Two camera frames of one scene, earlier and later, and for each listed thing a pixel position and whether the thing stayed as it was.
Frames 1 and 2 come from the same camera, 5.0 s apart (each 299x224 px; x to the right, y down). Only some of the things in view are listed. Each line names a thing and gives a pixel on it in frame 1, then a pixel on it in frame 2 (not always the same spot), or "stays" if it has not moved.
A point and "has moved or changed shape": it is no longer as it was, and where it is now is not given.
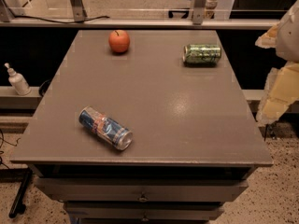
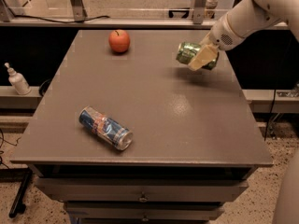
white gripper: [290, 36] to [221, 35]
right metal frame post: [200, 1] stays
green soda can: [201, 54] has moved or changed shape
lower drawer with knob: [145, 211] stays
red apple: [119, 41] stays
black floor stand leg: [17, 175] stays
